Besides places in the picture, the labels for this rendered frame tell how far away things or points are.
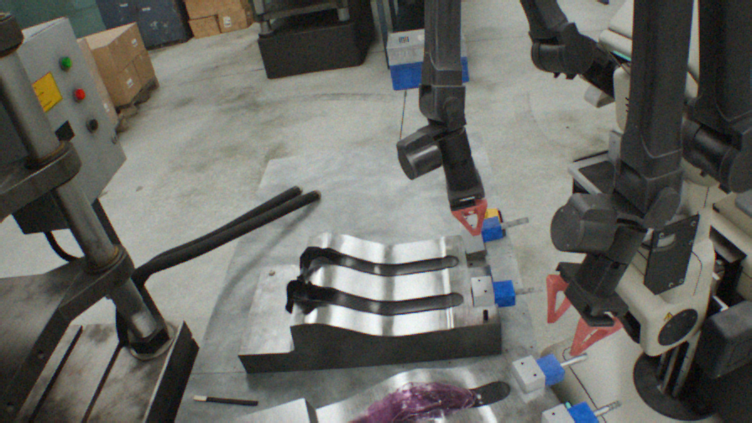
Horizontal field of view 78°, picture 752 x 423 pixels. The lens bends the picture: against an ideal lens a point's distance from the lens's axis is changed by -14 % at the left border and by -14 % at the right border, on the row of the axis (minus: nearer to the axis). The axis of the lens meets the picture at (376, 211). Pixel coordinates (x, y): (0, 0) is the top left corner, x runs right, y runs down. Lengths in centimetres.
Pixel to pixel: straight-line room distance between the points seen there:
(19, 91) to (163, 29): 690
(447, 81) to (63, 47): 87
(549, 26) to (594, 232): 48
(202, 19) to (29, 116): 675
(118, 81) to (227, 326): 432
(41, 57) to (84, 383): 72
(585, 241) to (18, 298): 104
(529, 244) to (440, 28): 172
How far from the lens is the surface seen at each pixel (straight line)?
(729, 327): 121
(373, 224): 136
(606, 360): 170
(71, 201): 107
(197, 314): 257
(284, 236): 141
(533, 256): 244
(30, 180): 101
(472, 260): 112
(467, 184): 96
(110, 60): 531
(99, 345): 139
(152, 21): 790
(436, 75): 89
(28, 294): 120
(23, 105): 101
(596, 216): 65
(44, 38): 129
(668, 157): 65
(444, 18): 91
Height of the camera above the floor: 160
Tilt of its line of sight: 34 degrees down
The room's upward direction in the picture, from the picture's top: 12 degrees counter-clockwise
